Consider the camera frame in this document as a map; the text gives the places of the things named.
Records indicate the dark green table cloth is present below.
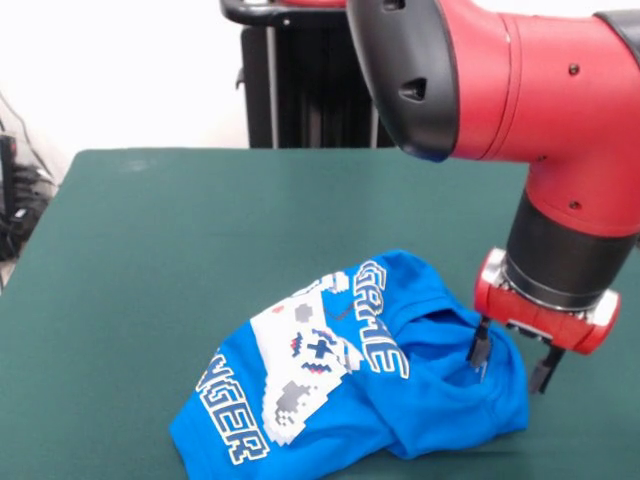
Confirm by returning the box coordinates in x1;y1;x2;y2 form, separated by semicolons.
0;146;640;480

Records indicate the blue printed shirt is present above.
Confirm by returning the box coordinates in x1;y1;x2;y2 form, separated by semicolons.
168;248;531;480

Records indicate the black cable tangle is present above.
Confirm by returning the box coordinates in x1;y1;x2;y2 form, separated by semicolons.
0;92;59;262

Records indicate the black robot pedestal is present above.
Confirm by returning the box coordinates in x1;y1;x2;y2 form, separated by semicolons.
219;0;399;149

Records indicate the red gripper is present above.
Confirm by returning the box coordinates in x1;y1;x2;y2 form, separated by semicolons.
466;247;623;396

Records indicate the black box device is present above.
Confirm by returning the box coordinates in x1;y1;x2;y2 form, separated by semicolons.
0;133;19;217

